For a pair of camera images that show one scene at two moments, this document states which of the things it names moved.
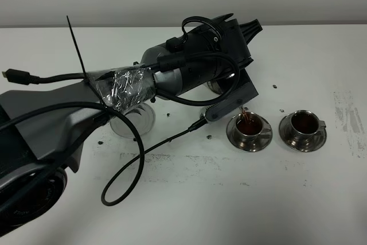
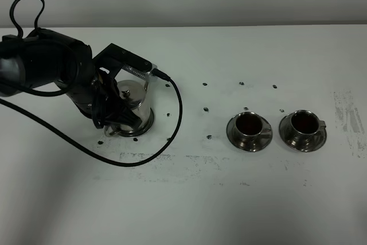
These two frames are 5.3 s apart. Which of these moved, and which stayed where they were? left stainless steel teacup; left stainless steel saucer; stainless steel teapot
Moved: stainless steel teapot
Stayed: left stainless steel saucer; left stainless steel teacup
